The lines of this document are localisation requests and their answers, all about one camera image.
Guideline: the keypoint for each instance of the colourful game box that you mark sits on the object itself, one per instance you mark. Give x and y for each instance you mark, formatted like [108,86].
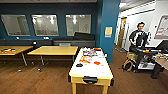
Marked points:
[88,52]

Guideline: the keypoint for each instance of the black bench cushion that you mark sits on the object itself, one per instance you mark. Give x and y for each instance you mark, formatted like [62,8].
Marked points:
[83,35]

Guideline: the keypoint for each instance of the orange black striker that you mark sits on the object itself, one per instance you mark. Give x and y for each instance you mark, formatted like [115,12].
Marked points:
[97,49]

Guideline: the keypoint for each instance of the small black bowl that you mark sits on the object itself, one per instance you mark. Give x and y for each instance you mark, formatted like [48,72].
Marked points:
[79,65]

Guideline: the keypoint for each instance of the white bench label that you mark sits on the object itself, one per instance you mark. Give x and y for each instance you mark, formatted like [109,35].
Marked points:
[65,44]

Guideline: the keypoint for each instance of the large interior window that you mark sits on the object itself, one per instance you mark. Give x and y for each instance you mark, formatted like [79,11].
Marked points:
[15,25]
[78,25]
[45,25]

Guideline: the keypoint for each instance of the yellow air hockey table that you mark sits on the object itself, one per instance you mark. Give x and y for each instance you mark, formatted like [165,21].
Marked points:
[90,71]

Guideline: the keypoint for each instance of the long wooden table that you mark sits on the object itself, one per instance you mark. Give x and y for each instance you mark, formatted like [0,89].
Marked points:
[20,49]
[53,50]

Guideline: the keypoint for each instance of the brown wooden door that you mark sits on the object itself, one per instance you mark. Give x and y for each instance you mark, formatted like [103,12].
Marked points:
[121,31]

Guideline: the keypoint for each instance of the tan black backpack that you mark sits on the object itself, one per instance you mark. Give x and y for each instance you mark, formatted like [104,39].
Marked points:
[127,65]

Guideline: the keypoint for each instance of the yellow green basket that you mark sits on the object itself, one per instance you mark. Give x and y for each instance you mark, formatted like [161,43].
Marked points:
[132,56]

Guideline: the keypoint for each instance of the small dark round object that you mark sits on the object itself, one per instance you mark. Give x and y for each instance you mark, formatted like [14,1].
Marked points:
[34,42]

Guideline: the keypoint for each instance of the man in dark shirt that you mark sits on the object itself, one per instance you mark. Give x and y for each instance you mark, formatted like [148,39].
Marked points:
[138,35]

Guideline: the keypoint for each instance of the small orange ball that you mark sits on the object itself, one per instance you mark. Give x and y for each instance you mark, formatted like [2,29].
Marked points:
[146,51]

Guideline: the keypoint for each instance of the black wheeled cart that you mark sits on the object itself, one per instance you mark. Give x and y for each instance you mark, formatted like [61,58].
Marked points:
[146,61]

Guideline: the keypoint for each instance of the small red orange item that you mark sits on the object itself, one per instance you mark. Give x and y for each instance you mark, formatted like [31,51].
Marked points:
[8,51]

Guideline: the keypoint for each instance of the grey framed notice board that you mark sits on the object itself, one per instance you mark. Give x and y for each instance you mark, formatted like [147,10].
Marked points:
[161,26]

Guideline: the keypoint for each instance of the yellow wall sign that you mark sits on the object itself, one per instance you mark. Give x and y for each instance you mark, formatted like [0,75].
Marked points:
[108,31]

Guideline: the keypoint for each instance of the dark wall bench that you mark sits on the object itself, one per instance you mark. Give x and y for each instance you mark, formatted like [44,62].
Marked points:
[20,42]

